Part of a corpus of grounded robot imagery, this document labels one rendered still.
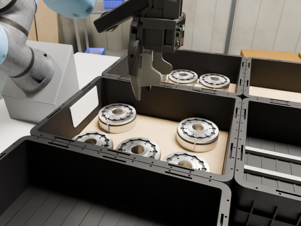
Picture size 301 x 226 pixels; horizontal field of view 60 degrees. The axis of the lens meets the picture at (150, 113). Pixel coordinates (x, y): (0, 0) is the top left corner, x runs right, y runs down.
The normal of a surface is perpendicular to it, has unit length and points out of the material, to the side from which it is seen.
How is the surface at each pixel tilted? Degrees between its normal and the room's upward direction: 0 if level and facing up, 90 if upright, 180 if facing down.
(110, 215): 0
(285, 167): 0
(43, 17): 78
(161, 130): 0
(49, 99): 45
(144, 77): 73
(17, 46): 88
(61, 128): 90
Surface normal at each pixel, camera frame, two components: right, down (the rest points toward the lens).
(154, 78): -0.33, 0.24
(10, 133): 0.00, -0.84
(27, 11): 0.93, 0.22
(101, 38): -0.30, 0.51
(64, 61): -0.22, -0.24
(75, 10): -0.18, 0.96
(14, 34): 0.80, 0.04
